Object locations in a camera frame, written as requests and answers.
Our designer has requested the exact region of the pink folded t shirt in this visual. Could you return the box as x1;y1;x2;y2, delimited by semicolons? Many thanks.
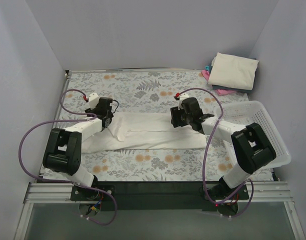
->
200;69;237;96

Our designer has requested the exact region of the cream folded t shirt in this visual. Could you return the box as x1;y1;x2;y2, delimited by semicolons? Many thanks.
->
208;52;259;91

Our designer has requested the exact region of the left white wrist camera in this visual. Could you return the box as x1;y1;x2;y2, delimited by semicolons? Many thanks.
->
83;92;100;108

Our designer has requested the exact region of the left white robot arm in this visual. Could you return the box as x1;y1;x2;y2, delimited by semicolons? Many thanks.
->
42;96;117;201

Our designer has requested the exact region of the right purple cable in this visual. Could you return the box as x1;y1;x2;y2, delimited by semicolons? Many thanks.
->
174;87;255;218

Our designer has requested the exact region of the floral table mat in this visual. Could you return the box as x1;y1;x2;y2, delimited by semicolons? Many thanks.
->
59;70;249;181

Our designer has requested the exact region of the white plastic basket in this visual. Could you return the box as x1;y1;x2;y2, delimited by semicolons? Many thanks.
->
221;100;292;170

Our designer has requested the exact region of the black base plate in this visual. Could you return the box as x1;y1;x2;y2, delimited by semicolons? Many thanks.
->
70;180;249;212

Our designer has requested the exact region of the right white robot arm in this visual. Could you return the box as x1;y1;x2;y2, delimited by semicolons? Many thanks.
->
170;93;277;201

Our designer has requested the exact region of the white t shirt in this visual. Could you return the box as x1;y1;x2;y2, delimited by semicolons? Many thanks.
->
81;112;206;154

